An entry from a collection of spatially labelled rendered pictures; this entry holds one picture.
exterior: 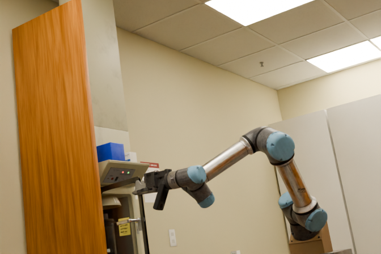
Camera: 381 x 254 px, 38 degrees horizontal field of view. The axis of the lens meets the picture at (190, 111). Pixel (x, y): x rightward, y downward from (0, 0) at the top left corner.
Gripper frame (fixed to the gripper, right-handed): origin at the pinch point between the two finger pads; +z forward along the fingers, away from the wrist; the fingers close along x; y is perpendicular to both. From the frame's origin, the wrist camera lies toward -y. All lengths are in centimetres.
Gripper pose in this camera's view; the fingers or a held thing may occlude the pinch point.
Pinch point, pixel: (135, 194)
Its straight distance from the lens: 248.0
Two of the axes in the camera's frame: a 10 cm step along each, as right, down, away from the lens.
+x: -5.5, -1.4, -8.3
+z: -8.3, 2.6, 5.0
